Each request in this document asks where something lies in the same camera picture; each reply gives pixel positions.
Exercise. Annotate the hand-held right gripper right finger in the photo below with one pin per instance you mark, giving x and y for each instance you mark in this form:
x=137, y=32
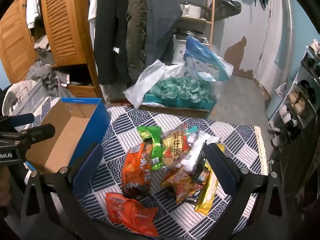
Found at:
x=222, y=171

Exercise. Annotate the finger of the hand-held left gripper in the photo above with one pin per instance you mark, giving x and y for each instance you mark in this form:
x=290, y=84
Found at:
x=22, y=118
x=40, y=131

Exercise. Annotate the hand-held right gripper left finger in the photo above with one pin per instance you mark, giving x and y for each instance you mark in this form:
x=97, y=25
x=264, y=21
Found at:
x=85, y=171

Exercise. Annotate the black snack packet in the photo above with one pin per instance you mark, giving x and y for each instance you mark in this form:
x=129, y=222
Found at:
x=200, y=172

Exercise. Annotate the blue cardboard box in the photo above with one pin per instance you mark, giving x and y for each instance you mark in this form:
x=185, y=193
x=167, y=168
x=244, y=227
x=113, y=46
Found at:
x=62, y=140

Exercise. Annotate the yellow snack packet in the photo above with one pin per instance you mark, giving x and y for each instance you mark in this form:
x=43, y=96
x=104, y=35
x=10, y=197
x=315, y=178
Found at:
x=208, y=195

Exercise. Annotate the orange snack packet dark base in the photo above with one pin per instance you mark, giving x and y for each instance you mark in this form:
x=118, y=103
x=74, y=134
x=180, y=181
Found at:
x=135, y=167

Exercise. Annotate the red-orange snack packet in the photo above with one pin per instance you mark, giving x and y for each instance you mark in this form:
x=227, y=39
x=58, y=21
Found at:
x=130, y=212

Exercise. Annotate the green snack packet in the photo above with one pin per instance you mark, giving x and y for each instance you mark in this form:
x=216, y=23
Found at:
x=155, y=142

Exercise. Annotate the grey printed bag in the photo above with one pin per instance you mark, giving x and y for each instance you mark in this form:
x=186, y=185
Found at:
x=30, y=100

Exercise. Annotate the silver white snack packet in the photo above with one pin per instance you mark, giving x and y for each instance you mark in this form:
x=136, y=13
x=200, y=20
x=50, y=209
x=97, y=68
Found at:
x=197, y=145

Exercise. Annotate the dark blue cookie packet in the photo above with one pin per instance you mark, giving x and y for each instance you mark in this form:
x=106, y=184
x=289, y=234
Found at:
x=192, y=200

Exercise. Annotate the small orange-yellow snack packet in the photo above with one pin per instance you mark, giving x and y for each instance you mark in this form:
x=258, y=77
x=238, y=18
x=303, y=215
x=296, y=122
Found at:
x=180, y=182

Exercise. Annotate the small teal packet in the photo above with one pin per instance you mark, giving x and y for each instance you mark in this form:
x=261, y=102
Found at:
x=192, y=131

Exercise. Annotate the pile of grey clothes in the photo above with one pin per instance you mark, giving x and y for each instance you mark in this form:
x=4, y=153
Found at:
x=50, y=75

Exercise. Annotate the clear noodle packet red print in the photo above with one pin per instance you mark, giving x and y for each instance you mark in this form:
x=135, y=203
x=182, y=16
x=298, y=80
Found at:
x=175, y=147

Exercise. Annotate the flat brown cardboard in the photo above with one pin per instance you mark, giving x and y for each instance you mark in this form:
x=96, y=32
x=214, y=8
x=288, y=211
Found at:
x=175, y=112

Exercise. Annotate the small white basket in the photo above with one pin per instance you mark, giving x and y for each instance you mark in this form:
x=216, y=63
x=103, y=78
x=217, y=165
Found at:
x=281, y=91

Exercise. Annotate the shoe rack with shoes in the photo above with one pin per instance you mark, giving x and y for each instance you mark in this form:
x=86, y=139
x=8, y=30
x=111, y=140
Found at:
x=297, y=102

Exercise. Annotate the wooden louvered wardrobe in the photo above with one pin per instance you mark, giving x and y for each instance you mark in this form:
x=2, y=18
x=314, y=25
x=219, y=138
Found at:
x=62, y=17

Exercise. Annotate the white plastic bag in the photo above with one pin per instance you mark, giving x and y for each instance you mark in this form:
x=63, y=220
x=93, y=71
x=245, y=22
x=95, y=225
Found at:
x=147, y=80

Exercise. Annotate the blue plastic bag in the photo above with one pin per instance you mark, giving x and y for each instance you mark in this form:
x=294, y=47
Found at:
x=205, y=60

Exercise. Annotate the white hanging shirt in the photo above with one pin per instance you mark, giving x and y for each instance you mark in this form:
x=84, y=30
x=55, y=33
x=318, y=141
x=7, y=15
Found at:
x=33, y=2

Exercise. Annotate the black hanging jacket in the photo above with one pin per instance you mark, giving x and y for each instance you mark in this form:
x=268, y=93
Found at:
x=110, y=30

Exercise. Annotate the white metal bucket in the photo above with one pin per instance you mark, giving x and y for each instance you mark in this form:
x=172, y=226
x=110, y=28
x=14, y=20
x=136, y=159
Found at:
x=180, y=47

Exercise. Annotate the white hanging garment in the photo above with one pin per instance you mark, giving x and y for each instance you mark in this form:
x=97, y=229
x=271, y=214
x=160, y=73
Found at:
x=91, y=0

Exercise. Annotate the white door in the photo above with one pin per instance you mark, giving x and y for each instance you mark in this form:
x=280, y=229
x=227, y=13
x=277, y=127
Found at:
x=275, y=42

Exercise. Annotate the olive hanging jacket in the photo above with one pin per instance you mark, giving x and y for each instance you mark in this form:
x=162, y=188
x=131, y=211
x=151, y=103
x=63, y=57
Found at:
x=136, y=30

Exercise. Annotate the wooden shelf rack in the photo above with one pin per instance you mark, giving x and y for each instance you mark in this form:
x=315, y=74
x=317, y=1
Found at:
x=211, y=17

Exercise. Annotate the blue-grey hanging jacket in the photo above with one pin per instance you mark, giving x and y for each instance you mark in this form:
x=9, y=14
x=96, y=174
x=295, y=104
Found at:
x=160, y=17

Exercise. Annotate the grey backpack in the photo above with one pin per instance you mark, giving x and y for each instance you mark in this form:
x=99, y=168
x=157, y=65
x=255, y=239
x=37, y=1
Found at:
x=227, y=2

